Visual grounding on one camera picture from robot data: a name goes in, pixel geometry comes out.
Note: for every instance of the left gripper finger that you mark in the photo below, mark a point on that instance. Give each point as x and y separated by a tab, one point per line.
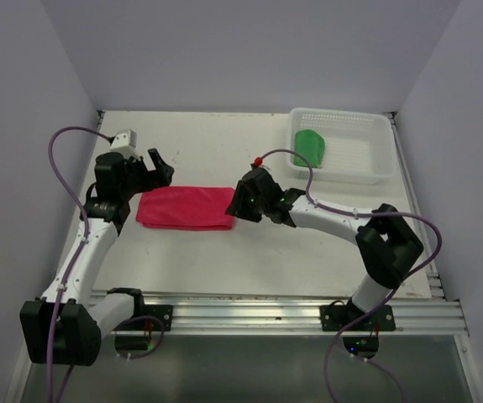
153	179
157	160

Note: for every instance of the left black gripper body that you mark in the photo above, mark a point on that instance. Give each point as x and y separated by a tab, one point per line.
133	170

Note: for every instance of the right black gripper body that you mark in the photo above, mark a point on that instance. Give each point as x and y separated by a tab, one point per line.
255	208

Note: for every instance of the pink towel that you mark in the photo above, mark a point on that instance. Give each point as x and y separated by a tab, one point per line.
187	208

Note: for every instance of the green towel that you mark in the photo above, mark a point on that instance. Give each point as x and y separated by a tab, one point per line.
311	146

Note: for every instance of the clear plastic tray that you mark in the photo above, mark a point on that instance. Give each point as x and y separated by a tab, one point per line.
359	148

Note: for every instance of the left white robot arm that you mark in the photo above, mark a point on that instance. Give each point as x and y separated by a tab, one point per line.
60	327

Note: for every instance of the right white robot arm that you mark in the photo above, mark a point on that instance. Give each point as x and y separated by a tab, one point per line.
388	246

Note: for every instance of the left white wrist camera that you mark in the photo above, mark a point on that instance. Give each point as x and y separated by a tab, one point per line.
124	143

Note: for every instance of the aluminium mounting rail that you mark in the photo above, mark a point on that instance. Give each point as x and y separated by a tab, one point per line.
288	316

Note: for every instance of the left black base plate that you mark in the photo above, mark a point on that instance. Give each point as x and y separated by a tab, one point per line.
164	313

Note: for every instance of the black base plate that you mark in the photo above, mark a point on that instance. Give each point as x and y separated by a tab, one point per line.
335	317
164	313

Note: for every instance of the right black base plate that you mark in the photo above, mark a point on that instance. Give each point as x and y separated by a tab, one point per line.
335	317

